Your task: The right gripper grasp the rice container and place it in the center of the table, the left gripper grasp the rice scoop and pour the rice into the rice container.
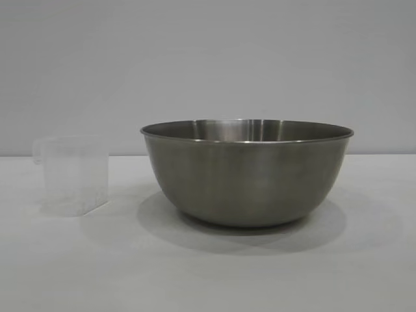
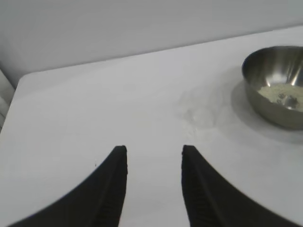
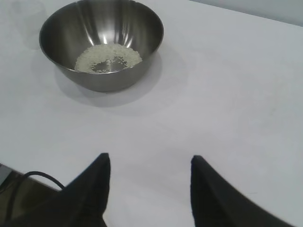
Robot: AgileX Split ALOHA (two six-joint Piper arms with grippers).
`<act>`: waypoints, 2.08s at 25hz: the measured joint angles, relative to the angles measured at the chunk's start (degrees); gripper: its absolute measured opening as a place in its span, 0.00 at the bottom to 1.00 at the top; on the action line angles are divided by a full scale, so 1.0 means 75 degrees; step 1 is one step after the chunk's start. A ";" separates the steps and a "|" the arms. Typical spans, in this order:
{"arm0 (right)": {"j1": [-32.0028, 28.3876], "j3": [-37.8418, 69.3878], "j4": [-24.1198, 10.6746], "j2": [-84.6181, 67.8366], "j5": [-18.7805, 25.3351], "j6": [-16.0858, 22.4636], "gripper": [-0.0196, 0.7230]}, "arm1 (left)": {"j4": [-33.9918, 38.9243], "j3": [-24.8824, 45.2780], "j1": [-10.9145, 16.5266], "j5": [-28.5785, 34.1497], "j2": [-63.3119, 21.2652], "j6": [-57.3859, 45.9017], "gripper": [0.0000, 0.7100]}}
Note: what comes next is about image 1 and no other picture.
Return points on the stainless steel mixing bowl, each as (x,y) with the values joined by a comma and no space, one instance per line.
(247,182)

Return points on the clear plastic measuring cup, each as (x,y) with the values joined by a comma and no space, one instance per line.
(74,182)

